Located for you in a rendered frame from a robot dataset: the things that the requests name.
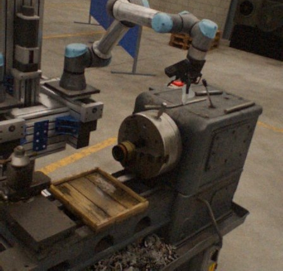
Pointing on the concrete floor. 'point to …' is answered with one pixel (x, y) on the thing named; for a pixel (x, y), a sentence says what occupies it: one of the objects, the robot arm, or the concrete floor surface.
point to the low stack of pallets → (191, 40)
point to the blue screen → (132, 43)
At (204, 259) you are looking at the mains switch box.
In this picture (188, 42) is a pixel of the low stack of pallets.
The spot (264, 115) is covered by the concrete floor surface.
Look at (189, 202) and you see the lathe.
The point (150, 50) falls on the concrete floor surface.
